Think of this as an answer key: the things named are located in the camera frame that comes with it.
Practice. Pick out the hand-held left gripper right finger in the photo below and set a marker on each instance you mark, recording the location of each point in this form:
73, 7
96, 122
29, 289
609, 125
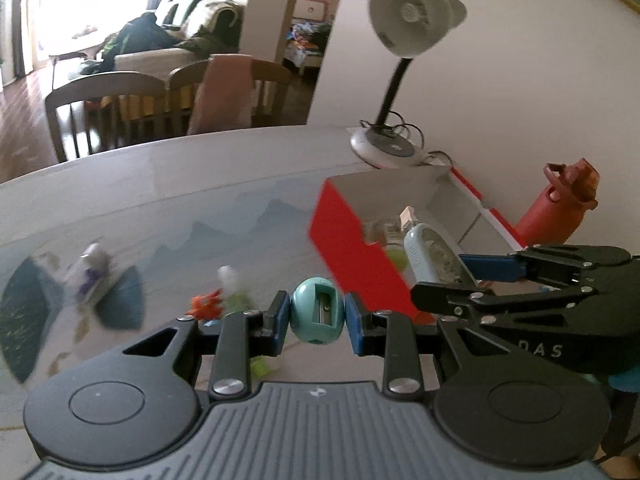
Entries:
355, 325

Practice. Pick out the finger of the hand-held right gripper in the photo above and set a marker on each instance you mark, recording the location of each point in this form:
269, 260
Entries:
492, 266
450, 296

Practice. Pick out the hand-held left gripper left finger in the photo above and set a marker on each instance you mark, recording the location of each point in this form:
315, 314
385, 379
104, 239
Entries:
280, 321

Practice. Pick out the teal round pencil sharpener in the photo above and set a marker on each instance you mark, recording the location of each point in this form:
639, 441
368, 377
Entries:
318, 310

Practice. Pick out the light blue oval gadget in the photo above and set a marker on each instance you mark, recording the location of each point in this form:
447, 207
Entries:
432, 252

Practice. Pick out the red cardboard box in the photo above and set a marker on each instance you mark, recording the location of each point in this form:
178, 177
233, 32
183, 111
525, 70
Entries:
345, 240

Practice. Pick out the green tube with white cap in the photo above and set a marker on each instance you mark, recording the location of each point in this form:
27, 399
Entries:
235, 296

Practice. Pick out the small green item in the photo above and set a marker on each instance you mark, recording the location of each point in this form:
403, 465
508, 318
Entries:
396, 259

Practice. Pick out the teal cloth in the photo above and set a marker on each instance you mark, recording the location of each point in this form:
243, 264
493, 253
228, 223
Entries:
625, 381

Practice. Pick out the red water bottle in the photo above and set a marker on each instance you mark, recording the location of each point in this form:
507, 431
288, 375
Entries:
550, 210

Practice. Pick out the small glass jar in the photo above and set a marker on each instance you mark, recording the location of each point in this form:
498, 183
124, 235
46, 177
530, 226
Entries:
382, 230

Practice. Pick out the mountain print table mat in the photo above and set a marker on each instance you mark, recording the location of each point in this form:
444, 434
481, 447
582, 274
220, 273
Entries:
150, 240

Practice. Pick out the pink towel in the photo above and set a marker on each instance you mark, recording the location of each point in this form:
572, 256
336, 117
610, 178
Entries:
222, 90

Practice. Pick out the wooden dining chair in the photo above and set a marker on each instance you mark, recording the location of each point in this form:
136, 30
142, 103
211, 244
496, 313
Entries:
100, 85
270, 72

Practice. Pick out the grey desk lamp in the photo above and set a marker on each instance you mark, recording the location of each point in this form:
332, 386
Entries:
400, 20

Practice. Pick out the cluttered bed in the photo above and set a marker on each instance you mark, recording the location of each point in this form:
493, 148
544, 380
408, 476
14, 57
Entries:
307, 40

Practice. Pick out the beige sofa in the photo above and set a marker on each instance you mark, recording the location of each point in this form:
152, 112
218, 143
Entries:
150, 60

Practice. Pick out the dark clothing pile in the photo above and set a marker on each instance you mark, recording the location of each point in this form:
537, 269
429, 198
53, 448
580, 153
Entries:
145, 35

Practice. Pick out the white coffee table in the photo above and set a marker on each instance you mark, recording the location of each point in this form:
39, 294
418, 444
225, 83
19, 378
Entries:
75, 50

